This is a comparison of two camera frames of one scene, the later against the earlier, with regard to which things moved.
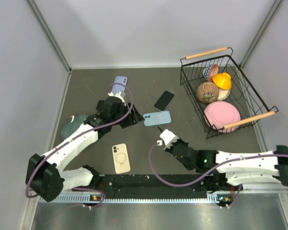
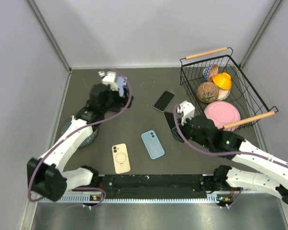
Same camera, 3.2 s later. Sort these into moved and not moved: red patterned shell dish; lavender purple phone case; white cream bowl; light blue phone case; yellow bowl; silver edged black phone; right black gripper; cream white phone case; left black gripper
Moved: light blue phone case; right black gripper; left black gripper
Not moved: lavender purple phone case; white cream bowl; cream white phone case; yellow bowl; silver edged black phone; red patterned shell dish
